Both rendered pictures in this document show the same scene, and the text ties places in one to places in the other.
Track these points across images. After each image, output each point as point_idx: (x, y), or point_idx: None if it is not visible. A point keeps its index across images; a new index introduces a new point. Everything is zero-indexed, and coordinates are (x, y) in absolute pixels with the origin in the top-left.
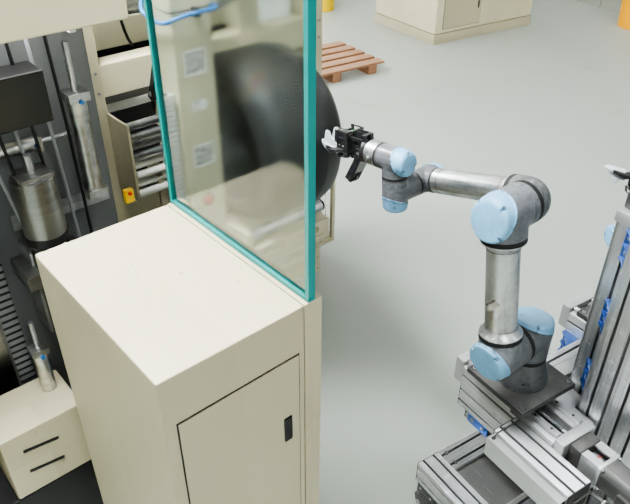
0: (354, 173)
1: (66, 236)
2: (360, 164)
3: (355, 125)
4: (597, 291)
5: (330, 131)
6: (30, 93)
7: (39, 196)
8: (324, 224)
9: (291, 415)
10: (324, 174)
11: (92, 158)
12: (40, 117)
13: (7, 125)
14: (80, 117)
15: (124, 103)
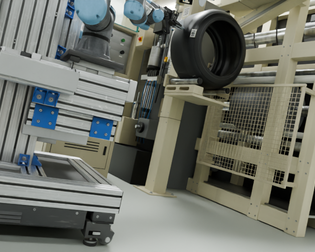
0: (162, 27)
1: (151, 66)
2: (162, 22)
3: (177, 12)
4: None
5: (188, 26)
6: (160, 22)
7: (151, 50)
8: (191, 87)
9: None
10: (181, 46)
11: (169, 48)
12: (159, 28)
13: (155, 30)
14: (171, 35)
15: (243, 77)
